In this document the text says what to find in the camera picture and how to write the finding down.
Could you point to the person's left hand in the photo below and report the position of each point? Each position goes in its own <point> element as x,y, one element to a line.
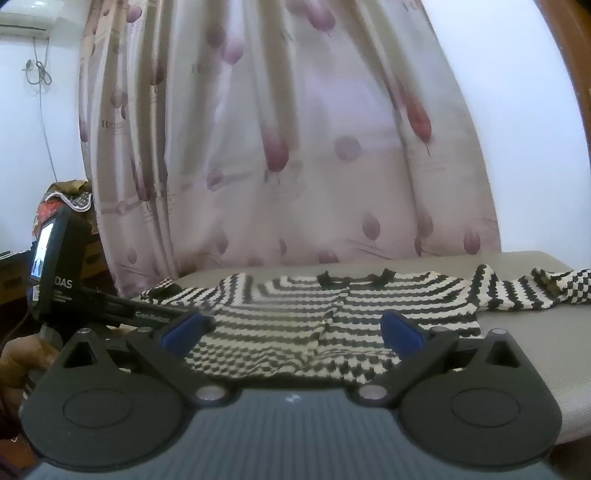
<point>18,357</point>

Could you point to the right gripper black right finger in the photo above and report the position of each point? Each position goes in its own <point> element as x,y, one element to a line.
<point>469,402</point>

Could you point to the white wall air conditioner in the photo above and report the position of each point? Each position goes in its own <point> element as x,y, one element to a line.
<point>29,17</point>

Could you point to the brown wooden door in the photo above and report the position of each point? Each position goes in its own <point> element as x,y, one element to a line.
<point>569,23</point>

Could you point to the black white striped knit sweater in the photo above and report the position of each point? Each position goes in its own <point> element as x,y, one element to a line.
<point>328,328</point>

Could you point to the pink leaf-print curtain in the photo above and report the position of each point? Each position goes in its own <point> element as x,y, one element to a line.
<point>232,134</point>

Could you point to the red floral folded blanket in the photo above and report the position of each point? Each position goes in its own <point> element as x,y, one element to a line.
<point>76,195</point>

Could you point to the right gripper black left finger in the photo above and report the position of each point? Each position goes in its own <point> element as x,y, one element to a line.
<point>106,405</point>

